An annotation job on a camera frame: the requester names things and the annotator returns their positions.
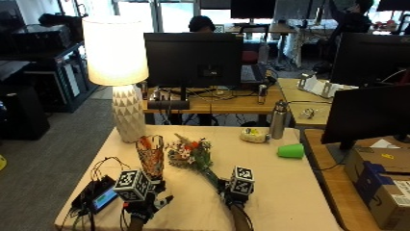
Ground person's left hand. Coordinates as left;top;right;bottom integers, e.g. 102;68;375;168
121;180;174;224

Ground black background monitor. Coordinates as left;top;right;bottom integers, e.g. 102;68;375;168
229;0;278;20

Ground small metal object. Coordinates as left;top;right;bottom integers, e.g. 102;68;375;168
297;107;319;120

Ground black shelf unit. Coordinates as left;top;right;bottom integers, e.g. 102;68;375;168
0;23;93;114

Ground steel water bottle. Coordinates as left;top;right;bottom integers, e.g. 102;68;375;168
269;99;290;141

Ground black computer monitor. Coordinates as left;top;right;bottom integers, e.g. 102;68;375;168
321;83;410;163
142;31;245;103
329;31;410;89

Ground orange patterned glass vase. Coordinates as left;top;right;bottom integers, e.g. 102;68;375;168
134;134;166;181

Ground small silver can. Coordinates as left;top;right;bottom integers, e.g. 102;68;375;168
255;83;269;105

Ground thin black wires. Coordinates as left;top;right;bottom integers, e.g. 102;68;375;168
89;156;132;182

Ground white and yellow tape roll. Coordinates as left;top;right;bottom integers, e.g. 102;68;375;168
238;127;271;144

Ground white desk organiser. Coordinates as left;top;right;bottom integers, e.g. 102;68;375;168
295;72;359;99

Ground black floor cabinet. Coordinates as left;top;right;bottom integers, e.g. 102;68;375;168
0;84;52;141

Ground green plastic cup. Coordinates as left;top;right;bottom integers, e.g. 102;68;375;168
275;142;306;160

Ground white table lamp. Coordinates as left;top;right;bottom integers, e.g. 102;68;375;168
81;15;150;144

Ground mixed flower bouquet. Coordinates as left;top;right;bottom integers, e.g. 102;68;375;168
163;132;227;191

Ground wooden side table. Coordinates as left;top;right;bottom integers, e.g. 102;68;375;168
302;128;410;231

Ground person's right hand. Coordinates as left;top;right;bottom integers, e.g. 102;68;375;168
217;178;251;208

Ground white marker cube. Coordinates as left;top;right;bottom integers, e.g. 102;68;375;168
112;168;151;203
227;166;257;195

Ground open laptop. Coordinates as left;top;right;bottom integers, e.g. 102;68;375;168
239;63;269;85

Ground black device with blue screen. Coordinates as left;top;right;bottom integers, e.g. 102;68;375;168
70;174;120;216

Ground cardboard box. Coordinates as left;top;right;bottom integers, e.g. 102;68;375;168
342;145;410;231

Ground light wooden desk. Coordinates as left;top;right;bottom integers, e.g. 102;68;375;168
277;77;343;128

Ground cream tablecloth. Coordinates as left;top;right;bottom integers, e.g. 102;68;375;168
53;124;343;231

